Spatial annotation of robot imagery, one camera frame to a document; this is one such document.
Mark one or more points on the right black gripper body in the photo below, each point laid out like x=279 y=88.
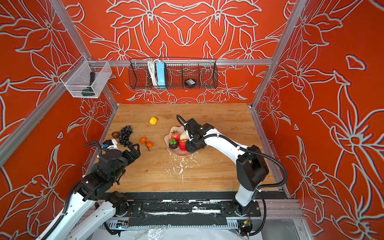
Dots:
x=192 y=145

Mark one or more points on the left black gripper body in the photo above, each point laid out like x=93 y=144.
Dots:
x=127 y=158

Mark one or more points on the beige garlic-like fruit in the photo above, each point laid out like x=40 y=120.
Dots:
x=184 y=136

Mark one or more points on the red wrinkled strawberry fruit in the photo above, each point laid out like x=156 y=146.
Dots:
x=182 y=146

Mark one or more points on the red apple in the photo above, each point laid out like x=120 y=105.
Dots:
x=175 y=135

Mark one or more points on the pink scalloped fruit bowl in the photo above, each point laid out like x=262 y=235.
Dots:
x=177 y=151

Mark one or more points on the black grape bunch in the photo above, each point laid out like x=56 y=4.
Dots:
x=124 y=137

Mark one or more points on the brown kiwi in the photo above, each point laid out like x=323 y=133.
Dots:
x=116 y=134

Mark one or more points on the orange tangerine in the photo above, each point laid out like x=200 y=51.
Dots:
x=149 y=145
x=143 y=140

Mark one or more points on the small yellow lemon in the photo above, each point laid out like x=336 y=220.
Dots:
x=153 y=121

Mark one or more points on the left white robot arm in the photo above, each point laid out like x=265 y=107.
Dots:
x=86 y=193

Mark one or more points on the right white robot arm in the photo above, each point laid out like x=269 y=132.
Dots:
x=251 y=167

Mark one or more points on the black round puck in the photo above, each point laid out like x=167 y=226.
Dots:
x=190 y=83

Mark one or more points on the light blue box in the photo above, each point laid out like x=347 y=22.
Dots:
x=160 y=66

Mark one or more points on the dark green brush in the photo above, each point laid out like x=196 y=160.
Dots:
x=88 y=92

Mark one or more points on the clear plastic bin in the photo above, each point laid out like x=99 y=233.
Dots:
x=77 y=77

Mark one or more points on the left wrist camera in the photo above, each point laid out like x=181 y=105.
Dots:
x=111 y=144

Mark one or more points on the black wire basket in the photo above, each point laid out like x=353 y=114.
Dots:
x=143 y=73

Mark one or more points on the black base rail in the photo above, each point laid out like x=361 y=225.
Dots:
x=184 y=210

